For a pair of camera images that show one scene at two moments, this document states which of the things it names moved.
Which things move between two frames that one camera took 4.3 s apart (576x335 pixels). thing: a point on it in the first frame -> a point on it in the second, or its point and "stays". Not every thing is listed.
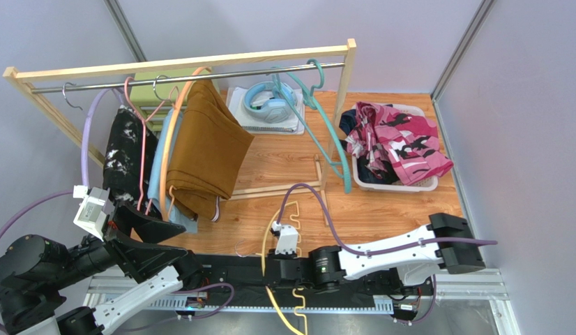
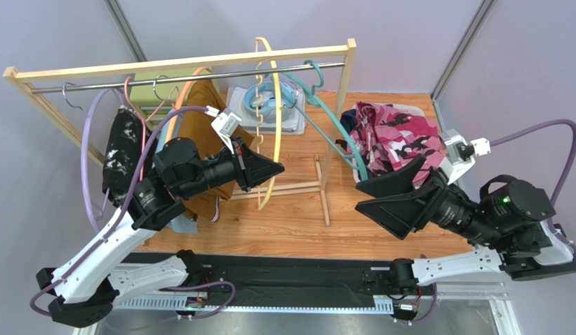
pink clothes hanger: x=143 y=121 stays
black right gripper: x=273 y=268 -> x=429 y=200
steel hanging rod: x=187 y=79 stays
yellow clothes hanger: x=298 y=289 -> x=275 y=69
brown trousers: x=208 y=149 stays
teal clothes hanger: x=338 y=168 -> x=312 y=96
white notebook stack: x=235 y=98 stays
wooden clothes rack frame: x=14 y=75 stays
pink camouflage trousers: x=396 y=142 stays
